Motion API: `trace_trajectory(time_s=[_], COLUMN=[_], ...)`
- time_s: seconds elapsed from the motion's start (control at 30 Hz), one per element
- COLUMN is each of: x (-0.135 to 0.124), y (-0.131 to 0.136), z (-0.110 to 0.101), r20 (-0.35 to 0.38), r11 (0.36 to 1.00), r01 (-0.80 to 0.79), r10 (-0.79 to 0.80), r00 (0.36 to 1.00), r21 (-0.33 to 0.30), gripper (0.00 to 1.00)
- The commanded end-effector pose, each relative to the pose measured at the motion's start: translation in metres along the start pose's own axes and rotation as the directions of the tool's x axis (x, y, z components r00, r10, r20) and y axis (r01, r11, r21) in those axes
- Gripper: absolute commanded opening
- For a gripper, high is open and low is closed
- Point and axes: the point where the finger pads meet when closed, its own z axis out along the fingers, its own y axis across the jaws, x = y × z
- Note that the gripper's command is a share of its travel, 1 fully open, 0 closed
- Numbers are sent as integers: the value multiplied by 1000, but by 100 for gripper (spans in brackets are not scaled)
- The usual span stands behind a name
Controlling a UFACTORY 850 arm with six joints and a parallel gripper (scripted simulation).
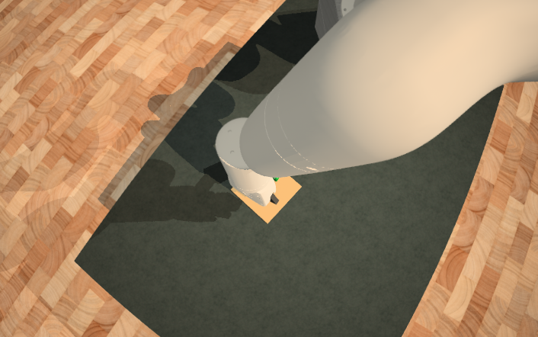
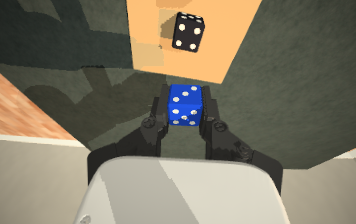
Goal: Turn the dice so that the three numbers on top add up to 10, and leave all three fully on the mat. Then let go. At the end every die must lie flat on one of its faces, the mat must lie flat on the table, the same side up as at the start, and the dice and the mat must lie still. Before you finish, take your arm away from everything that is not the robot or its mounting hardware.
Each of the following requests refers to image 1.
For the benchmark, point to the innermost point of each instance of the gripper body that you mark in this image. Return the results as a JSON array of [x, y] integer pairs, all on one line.
[[262, 197]]

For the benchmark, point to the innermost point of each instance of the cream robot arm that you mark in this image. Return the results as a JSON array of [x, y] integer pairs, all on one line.
[[384, 80]]

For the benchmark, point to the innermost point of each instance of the orange flat mat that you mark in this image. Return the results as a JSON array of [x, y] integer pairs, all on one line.
[[286, 187]]

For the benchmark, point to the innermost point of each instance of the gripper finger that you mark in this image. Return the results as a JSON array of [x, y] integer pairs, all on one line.
[[274, 199]]

